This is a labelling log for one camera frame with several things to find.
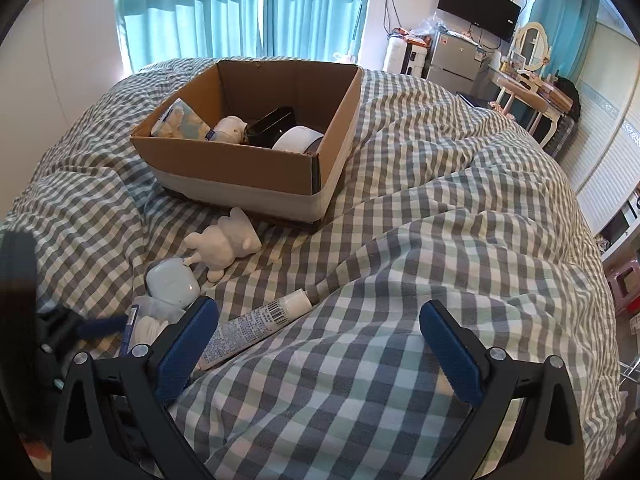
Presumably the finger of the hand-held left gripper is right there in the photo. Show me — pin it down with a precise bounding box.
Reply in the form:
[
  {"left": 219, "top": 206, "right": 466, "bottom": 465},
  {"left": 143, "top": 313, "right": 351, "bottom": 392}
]
[{"left": 65, "top": 312, "right": 129, "bottom": 346}]

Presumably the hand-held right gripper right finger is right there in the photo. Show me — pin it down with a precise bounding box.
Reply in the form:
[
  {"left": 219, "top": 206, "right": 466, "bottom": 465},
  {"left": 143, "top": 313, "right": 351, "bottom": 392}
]
[{"left": 419, "top": 300, "right": 586, "bottom": 480}]

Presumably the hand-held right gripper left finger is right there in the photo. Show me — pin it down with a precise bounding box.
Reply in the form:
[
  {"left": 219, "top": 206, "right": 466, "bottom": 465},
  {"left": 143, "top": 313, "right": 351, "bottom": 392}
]
[{"left": 52, "top": 296, "right": 221, "bottom": 480}]

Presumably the clear bag of white items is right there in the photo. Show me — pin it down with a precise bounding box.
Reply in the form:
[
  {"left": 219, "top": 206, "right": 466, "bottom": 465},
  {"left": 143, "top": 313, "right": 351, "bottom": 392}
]
[{"left": 120, "top": 295, "right": 188, "bottom": 358}]

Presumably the pale blue earbuds case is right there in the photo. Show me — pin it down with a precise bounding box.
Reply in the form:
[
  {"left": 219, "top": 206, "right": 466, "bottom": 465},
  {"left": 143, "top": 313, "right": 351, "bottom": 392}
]
[{"left": 145, "top": 257, "right": 201, "bottom": 308}]

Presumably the white toothpaste tube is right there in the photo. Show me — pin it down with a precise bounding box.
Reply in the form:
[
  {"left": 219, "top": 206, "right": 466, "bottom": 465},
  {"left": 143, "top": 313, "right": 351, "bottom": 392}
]
[{"left": 192, "top": 292, "right": 312, "bottom": 372}]

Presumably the white bear figurine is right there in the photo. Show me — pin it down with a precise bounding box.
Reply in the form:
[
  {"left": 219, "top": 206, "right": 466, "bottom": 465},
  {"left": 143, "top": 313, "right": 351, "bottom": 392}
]
[{"left": 183, "top": 206, "right": 262, "bottom": 283}]

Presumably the cardboard box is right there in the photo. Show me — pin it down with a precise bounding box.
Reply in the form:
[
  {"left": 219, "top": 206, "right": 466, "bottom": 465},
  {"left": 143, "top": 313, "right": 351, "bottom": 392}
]
[{"left": 130, "top": 59, "right": 364, "bottom": 233}]

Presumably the grey checked blanket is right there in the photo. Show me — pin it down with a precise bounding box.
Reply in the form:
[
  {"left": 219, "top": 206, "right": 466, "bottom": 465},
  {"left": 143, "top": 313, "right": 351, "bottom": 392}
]
[{"left": 0, "top": 57, "right": 621, "bottom": 480}]

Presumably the pink plastic stool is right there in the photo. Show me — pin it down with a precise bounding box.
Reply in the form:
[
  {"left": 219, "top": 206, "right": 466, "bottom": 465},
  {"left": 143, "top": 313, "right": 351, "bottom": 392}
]
[{"left": 605, "top": 260, "right": 640, "bottom": 316}]

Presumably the blue tissue pack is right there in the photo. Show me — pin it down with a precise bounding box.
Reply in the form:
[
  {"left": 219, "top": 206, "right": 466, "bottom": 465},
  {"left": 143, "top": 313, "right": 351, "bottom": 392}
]
[{"left": 150, "top": 98, "right": 216, "bottom": 142}]

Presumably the small white figurine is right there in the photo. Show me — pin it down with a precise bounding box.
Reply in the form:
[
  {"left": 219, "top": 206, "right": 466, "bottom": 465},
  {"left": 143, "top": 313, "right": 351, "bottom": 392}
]
[{"left": 212, "top": 116, "right": 249, "bottom": 145}]

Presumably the white tape roll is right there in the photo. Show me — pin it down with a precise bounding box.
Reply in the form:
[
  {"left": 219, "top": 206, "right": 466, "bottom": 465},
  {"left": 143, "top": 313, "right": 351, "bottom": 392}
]
[{"left": 272, "top": 126, "right": 326, "bottom": 155}]

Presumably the black rectangular container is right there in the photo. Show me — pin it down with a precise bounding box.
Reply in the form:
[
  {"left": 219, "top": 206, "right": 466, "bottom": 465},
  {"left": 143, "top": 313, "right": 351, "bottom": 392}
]
[{"left": 246, "top": 106, "right": 296, "bottom": 150}]

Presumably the white wardrobe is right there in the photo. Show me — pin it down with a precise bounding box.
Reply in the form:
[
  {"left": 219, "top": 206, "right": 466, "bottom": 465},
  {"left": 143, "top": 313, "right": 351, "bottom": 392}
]
[{"left": 555, "top": 0, "right": 640, "bottom": 241}]

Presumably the white dressing table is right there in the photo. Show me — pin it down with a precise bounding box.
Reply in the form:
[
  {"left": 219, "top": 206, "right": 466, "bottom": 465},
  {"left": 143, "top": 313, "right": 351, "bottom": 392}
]
[{"left": 492, "top": 67, "right": 571, "bottom": 143}]

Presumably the black bag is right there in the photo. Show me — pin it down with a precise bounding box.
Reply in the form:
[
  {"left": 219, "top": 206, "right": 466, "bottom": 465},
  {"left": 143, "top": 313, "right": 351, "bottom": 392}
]
[{"left": 552, "top": 76, "right": 581, "bottom": 122}]

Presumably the silver small fridge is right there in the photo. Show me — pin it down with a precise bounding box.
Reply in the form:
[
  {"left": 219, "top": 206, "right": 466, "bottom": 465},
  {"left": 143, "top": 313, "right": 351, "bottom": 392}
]
[{"left": 425, "top": 30, "right": 488, "bottom": 83}]

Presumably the white cylindrical appliance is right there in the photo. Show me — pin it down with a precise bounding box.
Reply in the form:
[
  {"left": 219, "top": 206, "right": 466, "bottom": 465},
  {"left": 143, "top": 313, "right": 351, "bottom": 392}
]
[{"left": 382, "top": 35, "right": 408, "bottom": 75}]

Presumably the oval vanity mirror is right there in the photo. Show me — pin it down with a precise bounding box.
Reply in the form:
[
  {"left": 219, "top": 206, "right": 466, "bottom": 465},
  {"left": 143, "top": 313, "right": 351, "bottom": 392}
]
[{"left": 515, "top": 21, "right": 551, "bottom": 73}]

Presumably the teal window curtain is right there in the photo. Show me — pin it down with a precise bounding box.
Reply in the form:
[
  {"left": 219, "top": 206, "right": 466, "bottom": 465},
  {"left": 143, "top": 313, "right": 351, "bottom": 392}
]
[
  {"left": 116, "top": 0, "right": 271, "bottom": 73},
  {"left": 262, "top": 0, "right": 373, "bottom": 63},
  {"left": 530, "top": 0, "right": 601, "bottom": 81}
]

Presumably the clear plastic bag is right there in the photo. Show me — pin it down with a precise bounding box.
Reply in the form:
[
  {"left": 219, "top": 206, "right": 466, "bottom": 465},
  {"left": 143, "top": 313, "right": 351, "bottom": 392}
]
[{"left": 420, "top": 14, "right": 451, "bottom": 36}]

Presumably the black wall television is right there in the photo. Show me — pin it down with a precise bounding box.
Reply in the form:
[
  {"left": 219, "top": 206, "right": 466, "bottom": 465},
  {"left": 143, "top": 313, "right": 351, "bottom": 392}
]
[{"left": 437, "top": 0, "right": 522, "bottom": 43}]

